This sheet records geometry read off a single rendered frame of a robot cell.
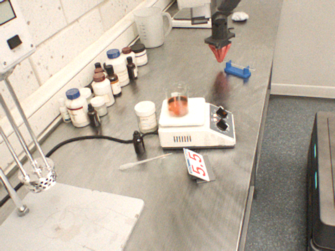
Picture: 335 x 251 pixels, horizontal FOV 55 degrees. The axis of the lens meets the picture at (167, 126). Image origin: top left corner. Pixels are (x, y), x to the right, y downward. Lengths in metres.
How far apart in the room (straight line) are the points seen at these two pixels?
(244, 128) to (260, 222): 0.79
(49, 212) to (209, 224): 0.37
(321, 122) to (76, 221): 1.24
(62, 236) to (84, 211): 0.07
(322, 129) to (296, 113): 0.73
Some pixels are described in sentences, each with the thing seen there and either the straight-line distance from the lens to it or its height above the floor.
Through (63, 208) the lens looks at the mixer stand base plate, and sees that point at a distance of 0.80.
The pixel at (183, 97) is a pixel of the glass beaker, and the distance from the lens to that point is 0.80.
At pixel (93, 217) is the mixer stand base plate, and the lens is 0.76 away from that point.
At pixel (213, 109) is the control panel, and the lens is 0.91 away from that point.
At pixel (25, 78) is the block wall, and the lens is 1.06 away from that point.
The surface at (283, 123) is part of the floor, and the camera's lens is 2.22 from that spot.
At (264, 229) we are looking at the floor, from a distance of 1.63.
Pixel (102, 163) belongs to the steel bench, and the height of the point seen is 0.75.
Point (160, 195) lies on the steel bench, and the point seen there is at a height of 0.75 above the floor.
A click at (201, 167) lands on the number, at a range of 0.80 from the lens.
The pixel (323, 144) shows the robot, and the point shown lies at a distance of 1.54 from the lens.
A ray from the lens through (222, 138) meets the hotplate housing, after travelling 0.84.
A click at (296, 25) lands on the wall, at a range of 2.30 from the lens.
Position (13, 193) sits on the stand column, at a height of 0.83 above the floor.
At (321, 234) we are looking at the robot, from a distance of 1.29.
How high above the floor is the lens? 1.33
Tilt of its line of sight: 37 degrees down
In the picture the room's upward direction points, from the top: 8 degrees counter-clockwise
